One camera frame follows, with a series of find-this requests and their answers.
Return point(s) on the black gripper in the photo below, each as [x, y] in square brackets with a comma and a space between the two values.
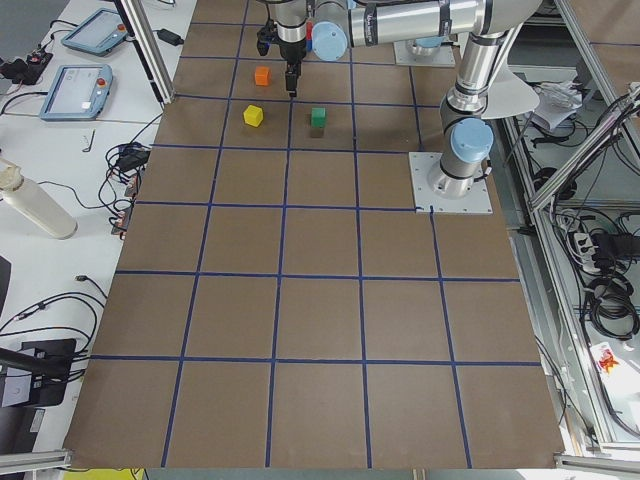
[290, 51]

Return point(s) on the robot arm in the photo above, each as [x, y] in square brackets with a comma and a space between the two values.
[426, 46]
[484, 88]

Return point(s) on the orange block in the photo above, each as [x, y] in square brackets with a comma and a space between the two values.
[262, 76]

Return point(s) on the green block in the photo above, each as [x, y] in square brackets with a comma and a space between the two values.
[318, 117]

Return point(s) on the yellow block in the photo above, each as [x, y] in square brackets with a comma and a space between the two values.
[253, 115]

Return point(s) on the black power adapter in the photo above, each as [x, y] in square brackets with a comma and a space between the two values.
[169, 37]

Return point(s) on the upper teach pendant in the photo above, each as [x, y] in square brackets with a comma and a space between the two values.
[98, 35]

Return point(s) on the teach pendant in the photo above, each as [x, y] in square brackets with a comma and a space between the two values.
[77, 93]
[98, 35]

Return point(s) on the lower teach pendant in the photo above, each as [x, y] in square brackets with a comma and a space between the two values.
[77, 93]

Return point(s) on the hex key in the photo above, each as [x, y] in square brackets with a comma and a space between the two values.
[89, 140]

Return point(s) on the white bottle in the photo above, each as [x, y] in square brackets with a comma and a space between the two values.
[29, 199]

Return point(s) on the white power strip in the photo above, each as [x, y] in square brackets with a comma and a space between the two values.
[582, 248]

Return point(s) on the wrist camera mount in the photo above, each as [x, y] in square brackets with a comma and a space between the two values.
[266, 36]

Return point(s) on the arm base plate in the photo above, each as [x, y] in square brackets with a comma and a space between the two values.
[408, 53]
[435, 192]

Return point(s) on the aluminium frame post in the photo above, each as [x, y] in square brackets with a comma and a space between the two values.
[136, 22]

